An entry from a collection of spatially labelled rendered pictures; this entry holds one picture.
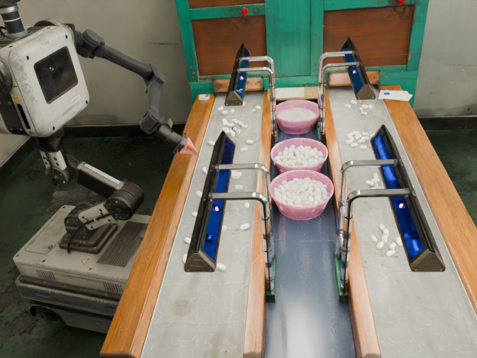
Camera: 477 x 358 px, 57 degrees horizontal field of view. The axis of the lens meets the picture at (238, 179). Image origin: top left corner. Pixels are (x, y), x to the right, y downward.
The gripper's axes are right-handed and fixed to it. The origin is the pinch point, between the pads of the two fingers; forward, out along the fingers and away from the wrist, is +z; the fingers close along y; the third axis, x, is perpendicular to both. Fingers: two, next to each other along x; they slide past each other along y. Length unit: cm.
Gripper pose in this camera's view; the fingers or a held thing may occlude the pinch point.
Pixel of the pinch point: (195, 152)
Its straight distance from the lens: 201.4
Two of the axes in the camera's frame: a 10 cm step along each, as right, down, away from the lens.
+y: 0.7, -5.8, 8.1
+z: 8.1, 5.0, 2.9
